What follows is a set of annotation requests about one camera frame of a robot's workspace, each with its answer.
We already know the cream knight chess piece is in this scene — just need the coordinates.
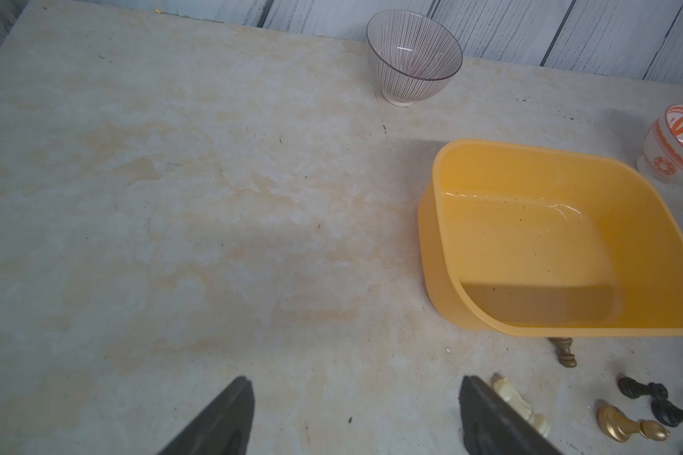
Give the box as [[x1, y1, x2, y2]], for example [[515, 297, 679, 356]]
[[493, 375, 551, 439]]

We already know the striped glass bowl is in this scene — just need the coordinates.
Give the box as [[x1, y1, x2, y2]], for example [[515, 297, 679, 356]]
[[366, 9, 463, 107]]

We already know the gold bishop chess piece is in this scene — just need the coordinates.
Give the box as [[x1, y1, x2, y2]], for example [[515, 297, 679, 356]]
[[597, 404, 671, 443]]

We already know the bronze pawn near box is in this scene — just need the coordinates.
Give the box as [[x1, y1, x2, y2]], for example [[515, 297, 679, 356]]
[[548, 337, 578, 369]]

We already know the orange patterned bowl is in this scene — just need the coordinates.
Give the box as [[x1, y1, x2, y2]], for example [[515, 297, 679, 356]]
[[636, 104, 683, 186]]

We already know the black pawn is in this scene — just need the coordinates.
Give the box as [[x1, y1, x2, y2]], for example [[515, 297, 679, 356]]
[[651, 399, 683, 428], [617, 377, 669, 400]]

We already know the black pawn upper right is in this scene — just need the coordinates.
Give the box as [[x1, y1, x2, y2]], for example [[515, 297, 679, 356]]
[[651, 399, 683, 428]]

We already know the yellow plastic storage box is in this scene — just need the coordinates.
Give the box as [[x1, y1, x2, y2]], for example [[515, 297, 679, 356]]
[[417, 140, 683, 337]]

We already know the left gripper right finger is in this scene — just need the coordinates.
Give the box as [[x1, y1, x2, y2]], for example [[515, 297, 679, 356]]
[[458, 375, 559, 454]]

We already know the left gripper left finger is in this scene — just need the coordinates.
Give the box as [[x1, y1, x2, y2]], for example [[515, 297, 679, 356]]
[[159, 377, 255, 455]]

